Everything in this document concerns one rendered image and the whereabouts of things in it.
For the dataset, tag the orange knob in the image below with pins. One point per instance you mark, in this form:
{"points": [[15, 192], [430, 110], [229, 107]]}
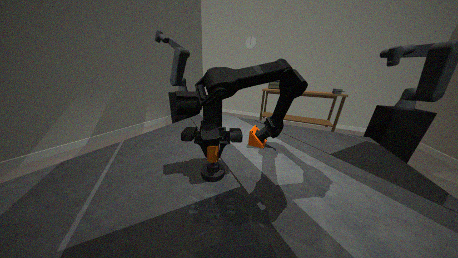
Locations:
{"points": [[212, 153]]}

